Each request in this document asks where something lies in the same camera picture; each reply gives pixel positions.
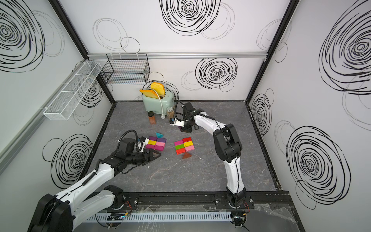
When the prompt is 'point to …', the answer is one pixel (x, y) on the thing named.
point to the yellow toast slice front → (150, 93)
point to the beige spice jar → (170, 112)
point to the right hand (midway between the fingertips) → (183, 126)
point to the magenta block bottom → (178, 142)
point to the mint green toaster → (152, 104)
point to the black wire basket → (126, 68)
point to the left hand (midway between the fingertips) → (157, 157)
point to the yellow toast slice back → (159, 88)
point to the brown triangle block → (186, 155)
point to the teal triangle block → (159, 135)
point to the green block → (179, 146)
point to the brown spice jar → (151, 117)
